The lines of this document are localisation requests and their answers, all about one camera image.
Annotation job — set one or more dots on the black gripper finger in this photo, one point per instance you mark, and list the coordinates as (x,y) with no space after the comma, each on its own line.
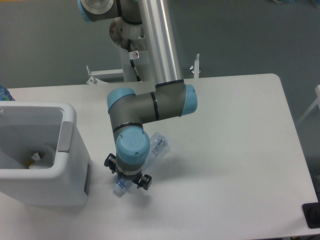
(142,181)
(110,162)

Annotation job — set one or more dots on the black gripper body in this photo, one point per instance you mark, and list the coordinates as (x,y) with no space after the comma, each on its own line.
(134,176)

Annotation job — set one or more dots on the clear plastic bottle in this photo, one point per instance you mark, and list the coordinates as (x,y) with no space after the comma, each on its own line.
(158,148)

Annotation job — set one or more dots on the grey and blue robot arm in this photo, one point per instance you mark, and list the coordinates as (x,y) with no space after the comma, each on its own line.
(129,111)

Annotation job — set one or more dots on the white trash can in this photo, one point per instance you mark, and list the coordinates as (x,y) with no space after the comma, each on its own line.
(25,128)

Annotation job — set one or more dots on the yellow wrapper in bin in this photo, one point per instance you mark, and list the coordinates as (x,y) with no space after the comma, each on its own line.
(28,163)

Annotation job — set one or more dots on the black object at edge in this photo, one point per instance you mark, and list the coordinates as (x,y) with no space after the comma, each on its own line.
(312,214)

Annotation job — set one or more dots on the white base bracket left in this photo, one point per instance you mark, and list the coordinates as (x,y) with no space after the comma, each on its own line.
(104,76)

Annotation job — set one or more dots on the white base bracket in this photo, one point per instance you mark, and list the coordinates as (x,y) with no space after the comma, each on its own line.
(104,76)
(195,68)

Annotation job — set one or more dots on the white base bracket right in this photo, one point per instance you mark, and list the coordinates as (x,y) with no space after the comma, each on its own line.
(195,68)

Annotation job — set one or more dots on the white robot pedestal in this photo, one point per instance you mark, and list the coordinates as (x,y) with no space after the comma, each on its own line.
(131,42)

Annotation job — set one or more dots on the white frame at right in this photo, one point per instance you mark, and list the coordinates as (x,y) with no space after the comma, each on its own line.
(314,105)

